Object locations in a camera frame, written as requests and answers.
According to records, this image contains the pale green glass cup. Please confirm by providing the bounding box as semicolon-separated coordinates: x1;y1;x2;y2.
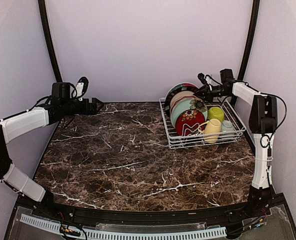
220;120;235;139

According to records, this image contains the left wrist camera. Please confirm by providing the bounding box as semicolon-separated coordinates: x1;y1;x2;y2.
76;76;89;101

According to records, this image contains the white wire dish rack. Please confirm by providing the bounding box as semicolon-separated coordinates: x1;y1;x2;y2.
159;97;246;149

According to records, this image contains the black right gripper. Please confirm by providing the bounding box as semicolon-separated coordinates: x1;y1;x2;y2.
193;84;231;103

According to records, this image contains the small red flower plate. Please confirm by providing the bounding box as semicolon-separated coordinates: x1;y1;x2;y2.
175;109;206;136

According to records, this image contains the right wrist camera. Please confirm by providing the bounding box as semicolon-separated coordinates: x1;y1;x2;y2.
197;72;211;87

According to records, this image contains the pink dotted bowl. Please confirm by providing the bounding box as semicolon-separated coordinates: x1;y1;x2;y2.
170;90;201;113

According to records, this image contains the red teal flower plate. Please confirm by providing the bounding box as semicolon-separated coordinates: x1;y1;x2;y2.
166;82;199;98

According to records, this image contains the striped rim cream plate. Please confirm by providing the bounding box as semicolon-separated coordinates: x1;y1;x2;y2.
164;82;199;117

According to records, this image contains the white slotted cable duct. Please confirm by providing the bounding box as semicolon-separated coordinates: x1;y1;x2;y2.
20;214;227;240

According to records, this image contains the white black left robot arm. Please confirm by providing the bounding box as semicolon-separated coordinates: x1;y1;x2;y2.
0;77;104;218

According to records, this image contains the pale yellow mug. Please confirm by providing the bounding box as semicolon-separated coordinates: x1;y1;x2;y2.
198;118;222;144

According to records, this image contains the right black frame post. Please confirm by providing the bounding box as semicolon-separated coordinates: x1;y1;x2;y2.
229;0;261;106

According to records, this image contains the light teal flower plate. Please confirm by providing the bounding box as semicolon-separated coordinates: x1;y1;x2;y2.
170;97;208;127

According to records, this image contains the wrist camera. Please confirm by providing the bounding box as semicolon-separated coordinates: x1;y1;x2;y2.
197;72;211;87
76;76;89;101

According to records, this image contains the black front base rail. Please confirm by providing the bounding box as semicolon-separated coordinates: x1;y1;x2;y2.
15;192;286;227

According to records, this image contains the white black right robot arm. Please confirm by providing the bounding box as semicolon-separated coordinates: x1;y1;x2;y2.
194;69;287;217

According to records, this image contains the lime green cup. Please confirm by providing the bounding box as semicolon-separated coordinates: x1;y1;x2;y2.
207;106;225;122

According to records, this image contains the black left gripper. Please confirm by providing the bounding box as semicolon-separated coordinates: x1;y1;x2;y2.
61;97;105;116

